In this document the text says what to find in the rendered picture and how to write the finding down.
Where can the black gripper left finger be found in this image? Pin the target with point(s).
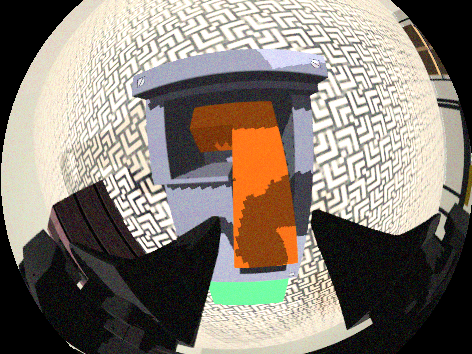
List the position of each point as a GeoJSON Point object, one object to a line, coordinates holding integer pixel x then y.
{"type": "Point", "coordinates": [170, 284]}

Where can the orange l-shaped part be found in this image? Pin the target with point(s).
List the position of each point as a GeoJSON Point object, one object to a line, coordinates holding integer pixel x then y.
{"type": "Point", "coordinates": [263, 217]}

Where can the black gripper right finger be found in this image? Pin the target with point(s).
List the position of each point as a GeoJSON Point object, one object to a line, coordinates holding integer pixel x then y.
{"type": "Point", "coordinates": [364, 263]}

